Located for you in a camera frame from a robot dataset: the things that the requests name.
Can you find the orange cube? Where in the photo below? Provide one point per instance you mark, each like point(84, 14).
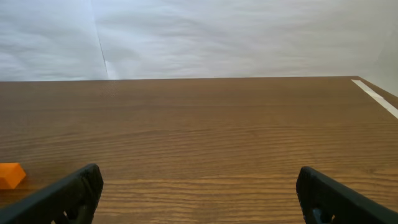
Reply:
point(11, 175)

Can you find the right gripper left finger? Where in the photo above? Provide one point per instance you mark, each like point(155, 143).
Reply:
point(71, 193)

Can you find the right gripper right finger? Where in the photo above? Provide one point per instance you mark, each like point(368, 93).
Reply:
point(329, 196)

